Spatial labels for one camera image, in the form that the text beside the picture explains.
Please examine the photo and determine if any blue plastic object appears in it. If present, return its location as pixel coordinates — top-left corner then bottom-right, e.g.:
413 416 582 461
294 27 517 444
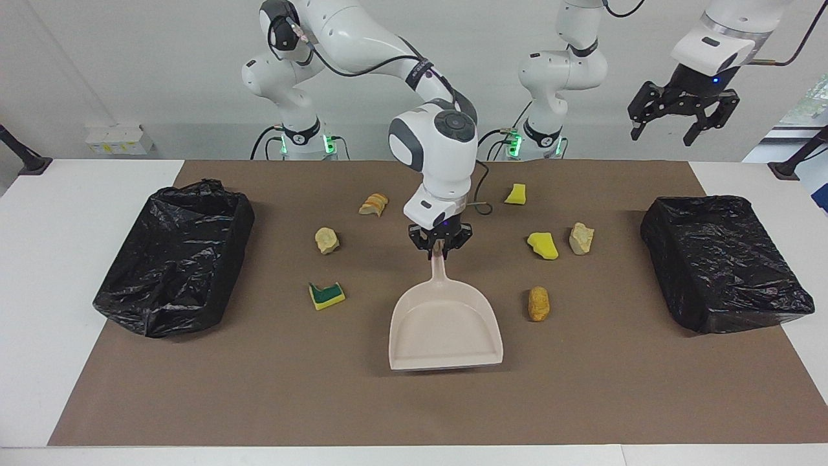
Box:
802 159 828 214

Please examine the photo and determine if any bin with black bag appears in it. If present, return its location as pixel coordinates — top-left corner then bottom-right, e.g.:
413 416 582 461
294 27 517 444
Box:
93 179 256 339
640 195 816 335

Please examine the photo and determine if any beige plastic dustpan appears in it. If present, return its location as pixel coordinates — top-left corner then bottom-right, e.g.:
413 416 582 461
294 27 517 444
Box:
388 254 504 372

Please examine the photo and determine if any brown paper table mat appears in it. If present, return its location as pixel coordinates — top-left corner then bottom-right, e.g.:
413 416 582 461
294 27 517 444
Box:
47 160 828 447

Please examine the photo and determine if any large yellow sponge piece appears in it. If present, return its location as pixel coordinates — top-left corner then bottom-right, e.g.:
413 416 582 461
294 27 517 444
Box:
527 232 559 261

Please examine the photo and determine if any black base power cable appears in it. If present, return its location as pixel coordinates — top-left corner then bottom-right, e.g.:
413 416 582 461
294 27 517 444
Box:
477 128 518 161
250 125 285 161

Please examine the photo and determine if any beige rock-like foam chunk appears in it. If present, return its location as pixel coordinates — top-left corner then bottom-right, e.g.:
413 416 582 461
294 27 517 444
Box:
569 222 595 256

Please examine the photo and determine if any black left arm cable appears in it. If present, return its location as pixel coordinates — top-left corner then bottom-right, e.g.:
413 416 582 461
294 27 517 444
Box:
602 0 816 67

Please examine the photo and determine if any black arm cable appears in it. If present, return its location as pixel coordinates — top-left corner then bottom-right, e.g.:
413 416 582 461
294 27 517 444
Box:
285 19 494 216
602 0 816 67

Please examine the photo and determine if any window with green foliage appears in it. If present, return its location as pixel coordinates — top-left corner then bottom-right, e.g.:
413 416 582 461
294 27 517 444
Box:
779 78 828 127

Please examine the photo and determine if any white wall socket box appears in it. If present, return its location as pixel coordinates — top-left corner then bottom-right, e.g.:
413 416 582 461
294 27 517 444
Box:
85 124 155 156

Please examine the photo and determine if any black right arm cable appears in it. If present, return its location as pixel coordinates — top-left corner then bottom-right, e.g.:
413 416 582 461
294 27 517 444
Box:
285 19 494 216

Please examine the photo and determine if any black camera stand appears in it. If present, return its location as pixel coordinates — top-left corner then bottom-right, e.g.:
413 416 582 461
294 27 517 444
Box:
768 125 828 181
0 123 54 176

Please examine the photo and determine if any brown oval textured sponge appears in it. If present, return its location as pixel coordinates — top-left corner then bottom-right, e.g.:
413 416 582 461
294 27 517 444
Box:
528 286 551 322

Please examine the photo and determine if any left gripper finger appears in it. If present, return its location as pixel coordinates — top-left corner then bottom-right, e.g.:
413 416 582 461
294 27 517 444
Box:
627 81 673 141
684 91 740 147

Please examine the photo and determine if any green and yellow sponge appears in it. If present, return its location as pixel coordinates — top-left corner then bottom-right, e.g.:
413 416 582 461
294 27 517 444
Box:
308 281 346 311

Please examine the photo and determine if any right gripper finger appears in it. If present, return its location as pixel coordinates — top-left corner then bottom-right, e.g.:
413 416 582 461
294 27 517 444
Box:
444 225 474 261
408 227 441 261

